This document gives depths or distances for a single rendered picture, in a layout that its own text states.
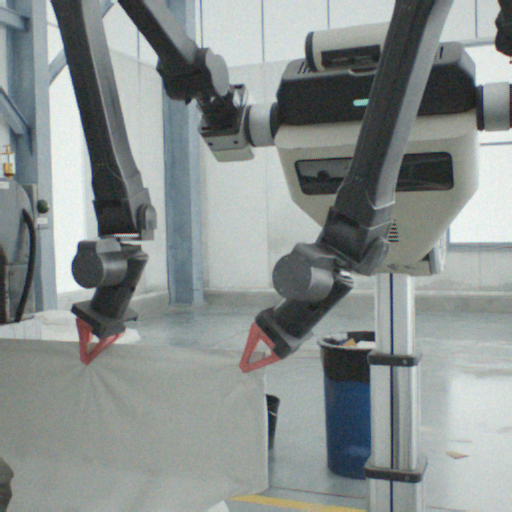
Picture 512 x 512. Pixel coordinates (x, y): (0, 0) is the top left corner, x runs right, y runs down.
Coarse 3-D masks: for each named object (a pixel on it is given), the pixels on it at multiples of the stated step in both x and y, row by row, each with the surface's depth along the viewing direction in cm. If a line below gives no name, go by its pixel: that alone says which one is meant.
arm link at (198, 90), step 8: (200, 72) 113; (184, 80) 115; (192, 80) 114; (200, 80) 114; (184, 88) 116; (192, 88) 115; (200, 88) 115; (184, 96) 118; (192, 96) 117; (200, 96) 117; (208, 96) 116
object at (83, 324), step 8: (80, 320) 98; (88, 320) 98; (80, 328) 99; (88, 328) 99; (80, 336) 100; (112, 336) 98; (80, 344) 101; (104, 344) 98; (80, 352) 101; (96, 352) 99; (80, 360) 101; (88, 360) 101
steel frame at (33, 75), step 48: (192, 0) 948; (48, 48) 662; (0, 96) 623; (48, 96) 663; (48, 144) 663; (192, 144) 948; (192, 192) 948; (48, 240) 664; (192, 240) 947; (48, 288) 663; (192, 288) 952
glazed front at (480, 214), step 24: (480, 48) 822; (480, 72) 824; (504, 72) 814; (480, 168) 831; (504, 168) 821; (480, 192) 833; (504, 192) 822; (480, 216) 835; (504, 216) 824; (456, 240) 848; (480, 240) 837; (504, 240) 826
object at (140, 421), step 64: (0, 384) 107; (64, 384) 103; (128, 384) 99; (192, 384) 95; (256, 384) 91; (0, 448) 108; (64, 448) 104; (128, 448) 99; (192, 448) 95; (256, 448) 92
